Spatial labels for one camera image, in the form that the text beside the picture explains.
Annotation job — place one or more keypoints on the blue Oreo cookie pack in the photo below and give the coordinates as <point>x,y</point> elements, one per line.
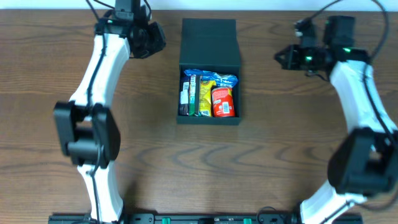
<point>222,80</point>

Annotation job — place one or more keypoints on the yellow snack bag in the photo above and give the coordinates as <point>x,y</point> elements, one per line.
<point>205,104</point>

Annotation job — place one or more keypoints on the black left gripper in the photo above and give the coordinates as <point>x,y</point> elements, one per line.
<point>155,38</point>

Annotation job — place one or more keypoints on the black mounting rail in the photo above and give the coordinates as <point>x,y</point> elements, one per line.
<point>150,218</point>

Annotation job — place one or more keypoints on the purple chocolate bar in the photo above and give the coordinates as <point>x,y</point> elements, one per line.
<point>183,105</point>

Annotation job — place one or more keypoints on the red soda can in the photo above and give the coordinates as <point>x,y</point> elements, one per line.
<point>222,101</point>

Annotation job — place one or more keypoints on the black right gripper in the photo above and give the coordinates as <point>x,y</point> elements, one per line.
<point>290,57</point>

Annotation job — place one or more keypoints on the green candy bar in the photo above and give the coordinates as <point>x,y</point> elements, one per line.
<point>194,94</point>

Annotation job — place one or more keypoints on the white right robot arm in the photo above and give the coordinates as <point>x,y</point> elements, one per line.
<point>365,164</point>

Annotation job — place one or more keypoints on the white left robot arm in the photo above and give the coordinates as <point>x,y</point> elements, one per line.
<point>87,131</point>

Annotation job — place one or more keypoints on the black gift box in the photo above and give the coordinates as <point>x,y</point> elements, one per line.
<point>212,45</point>

